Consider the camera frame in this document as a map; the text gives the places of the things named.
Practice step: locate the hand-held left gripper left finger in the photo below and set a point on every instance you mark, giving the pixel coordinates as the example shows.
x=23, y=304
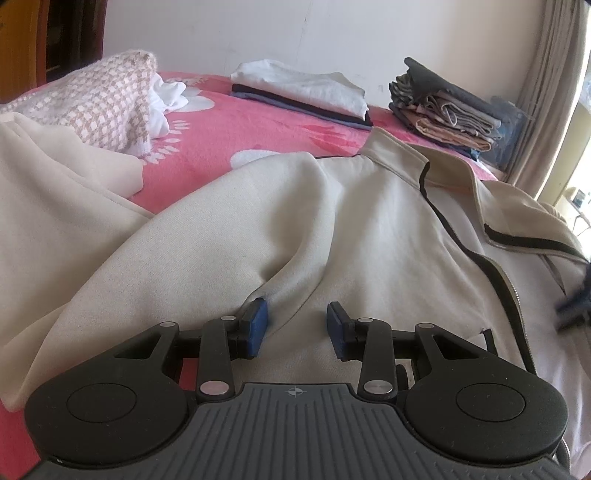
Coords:
x=256, y=328

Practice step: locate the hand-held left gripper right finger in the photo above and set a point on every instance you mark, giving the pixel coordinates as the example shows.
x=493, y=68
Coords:
x=337, y=333

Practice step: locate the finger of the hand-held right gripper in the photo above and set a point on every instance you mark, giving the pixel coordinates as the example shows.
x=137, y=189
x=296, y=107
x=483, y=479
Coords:
x=579, y=307

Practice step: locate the beige zip jacket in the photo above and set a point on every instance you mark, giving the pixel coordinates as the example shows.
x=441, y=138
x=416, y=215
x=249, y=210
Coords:
x=277, y=221

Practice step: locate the stack of folded clothes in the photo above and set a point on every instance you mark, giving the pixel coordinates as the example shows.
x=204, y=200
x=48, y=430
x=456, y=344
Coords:
x=443, y=110

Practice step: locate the blue water bottle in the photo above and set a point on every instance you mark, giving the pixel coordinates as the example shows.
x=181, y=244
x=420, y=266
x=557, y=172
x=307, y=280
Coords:
x=510, y=138

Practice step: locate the pink floral blanket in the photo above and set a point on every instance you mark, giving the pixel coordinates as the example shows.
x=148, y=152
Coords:
x=207, y=138

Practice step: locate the grey curtain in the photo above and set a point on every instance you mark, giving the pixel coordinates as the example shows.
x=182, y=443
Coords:
x=545, y=92

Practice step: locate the black folded shirt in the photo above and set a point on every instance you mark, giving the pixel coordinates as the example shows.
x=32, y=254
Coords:
x=323, y=110

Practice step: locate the blue folded shirt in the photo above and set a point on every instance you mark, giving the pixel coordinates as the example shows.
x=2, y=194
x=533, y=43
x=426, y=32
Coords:
x=295, y=108

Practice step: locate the white folded shirt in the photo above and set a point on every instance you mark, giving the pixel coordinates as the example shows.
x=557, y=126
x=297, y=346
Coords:
x=304, y=85

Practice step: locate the pink checked knit garment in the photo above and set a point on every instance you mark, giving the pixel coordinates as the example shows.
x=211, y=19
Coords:
x=101, y=101

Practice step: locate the wooden door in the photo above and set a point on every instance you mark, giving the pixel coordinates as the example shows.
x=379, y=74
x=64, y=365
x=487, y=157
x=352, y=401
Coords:
x=74, y=37
x=18, y=41

